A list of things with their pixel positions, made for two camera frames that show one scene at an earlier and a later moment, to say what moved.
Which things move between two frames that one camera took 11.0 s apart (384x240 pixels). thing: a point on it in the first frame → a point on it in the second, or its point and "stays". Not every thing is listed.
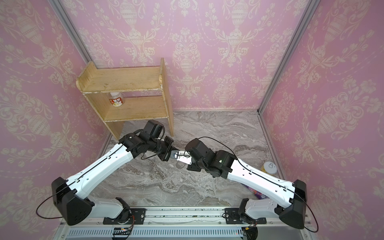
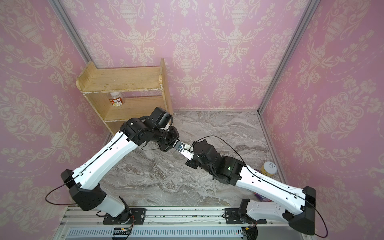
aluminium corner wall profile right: [310, 9] stays
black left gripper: [166, 156] → [174, 129]
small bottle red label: [116, 99] stays
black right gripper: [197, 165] stays
